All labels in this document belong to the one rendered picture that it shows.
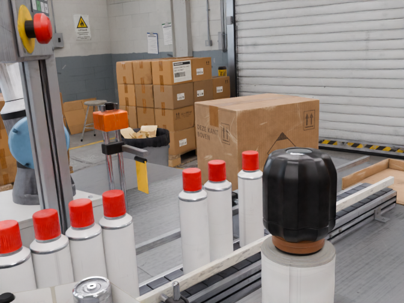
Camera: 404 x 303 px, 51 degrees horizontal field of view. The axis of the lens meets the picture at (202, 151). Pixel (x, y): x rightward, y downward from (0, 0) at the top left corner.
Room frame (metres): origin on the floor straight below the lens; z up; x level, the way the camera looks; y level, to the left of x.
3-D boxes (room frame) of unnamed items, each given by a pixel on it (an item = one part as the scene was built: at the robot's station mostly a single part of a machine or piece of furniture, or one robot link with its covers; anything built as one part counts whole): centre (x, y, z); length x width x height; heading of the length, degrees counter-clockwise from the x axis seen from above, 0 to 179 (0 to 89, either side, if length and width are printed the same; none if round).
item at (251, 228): (0.80, -0.10, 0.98); 0.05 x 0.05 x 0.20
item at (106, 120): (0.68, 0.13, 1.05); 0.10 x 0.04 x 0.33; 40
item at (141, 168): (0.66, 0.10, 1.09); 0.03 x 0.01 x 0.06; 40
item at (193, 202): (0.70, 0.02, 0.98); 0.05 x 0.05 x 0.20
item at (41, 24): (0.56, 0.20, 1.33); 0.04 x 0.03 x 0.04; 5
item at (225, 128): (1.29, -0.17, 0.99); 0.30 x 0.24 x 0.27; 118
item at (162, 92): (5.07, 0.28, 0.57); 1.20 x 0.85 x 1.14; 142
